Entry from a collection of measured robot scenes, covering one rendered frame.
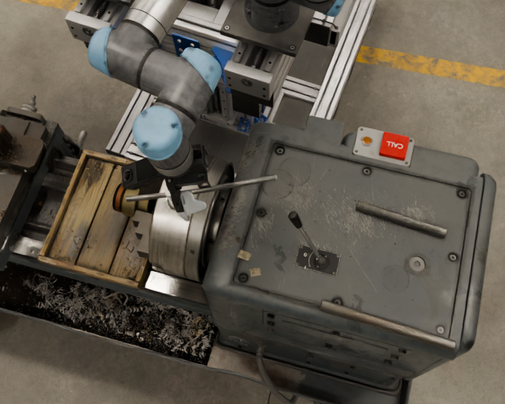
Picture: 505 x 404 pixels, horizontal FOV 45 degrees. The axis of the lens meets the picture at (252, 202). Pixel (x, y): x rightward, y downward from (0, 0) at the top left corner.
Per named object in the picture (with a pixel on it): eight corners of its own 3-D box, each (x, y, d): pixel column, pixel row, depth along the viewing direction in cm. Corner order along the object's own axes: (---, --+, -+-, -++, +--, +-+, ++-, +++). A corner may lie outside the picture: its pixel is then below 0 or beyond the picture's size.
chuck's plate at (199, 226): (239, 179, 173) (228, 145, 143) (208, 287, 167) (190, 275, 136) (227, 176, 174) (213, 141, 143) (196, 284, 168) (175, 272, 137)
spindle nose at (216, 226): (243, 195, 167) (236, 175, 146) (222, 269, 163) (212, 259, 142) (232, 192, 167) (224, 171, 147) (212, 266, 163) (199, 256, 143)
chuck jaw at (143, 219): (177, 219, 152) (161, 261, 147) (179, 227, 157) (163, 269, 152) (135, 208, 154) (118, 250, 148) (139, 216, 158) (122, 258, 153)
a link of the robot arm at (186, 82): (162, 30, 99) (129, 87, 97) (223, 56, 97) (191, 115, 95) (172, 53, 107) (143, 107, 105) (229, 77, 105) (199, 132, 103)
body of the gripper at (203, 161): (212, 190, 119) (203, 173, 107) (168, 195, 120) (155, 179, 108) (208, 152, 121) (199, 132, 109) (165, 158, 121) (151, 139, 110)
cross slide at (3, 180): (54, 122, 185) (50, 115, 180) (-5, 252, 169) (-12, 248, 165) (4, 110, 187) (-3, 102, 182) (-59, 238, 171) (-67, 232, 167)
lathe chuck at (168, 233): (227, 176, 174) (213, 141, 143) (196, 284, 168) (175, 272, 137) (197, 168, 175) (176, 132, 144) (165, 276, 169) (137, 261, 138)
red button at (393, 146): (408, 140, 144) (410, 136, 142) (403, 163, 142) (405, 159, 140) (382, 135, 145) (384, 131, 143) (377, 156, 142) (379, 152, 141)
